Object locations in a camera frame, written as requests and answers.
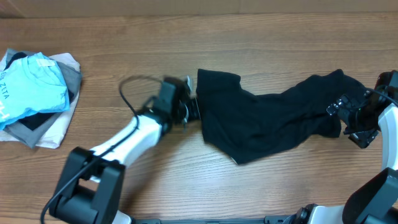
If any black t-shirt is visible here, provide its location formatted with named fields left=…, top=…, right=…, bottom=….
left=197, top=69, right=366, bottom=165

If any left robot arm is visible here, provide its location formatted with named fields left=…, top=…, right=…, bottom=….
left=40, top=77, right=200, bottom=224

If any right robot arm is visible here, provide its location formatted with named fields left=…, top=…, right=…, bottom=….
left=284, top=70, right=397, bottom=224

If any black folded shirt in pile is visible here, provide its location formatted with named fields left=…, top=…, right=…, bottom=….
left=4, top=52, right=75, bottom=131

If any light blue folded t-shirt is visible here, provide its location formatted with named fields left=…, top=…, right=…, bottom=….
left=0, top=52, right=70, bottom=131

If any grey folded t-shirt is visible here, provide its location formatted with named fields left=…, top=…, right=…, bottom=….
left=2, top=48, right=83, bottom=149

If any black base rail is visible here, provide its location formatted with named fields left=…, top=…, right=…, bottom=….
left=132, top=215, right=296, bottom=224

